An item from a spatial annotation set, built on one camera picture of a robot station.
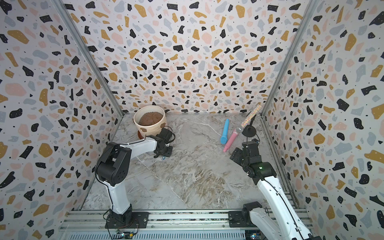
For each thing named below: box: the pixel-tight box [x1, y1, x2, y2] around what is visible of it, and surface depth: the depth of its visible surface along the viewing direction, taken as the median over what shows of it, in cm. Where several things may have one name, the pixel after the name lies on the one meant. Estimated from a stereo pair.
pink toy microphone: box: [223, 128, 238, 153], surface depth 105 cm
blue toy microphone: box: [220, 118, 230, 145], surface depth 108 cm
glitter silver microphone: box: [236, 104, 262, 134], surface depth 97 cm
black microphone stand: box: [241, 114, 257, 142], surface depth 112 cm
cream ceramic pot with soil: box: [133, 105, 167, 137], surface depth 105 cm
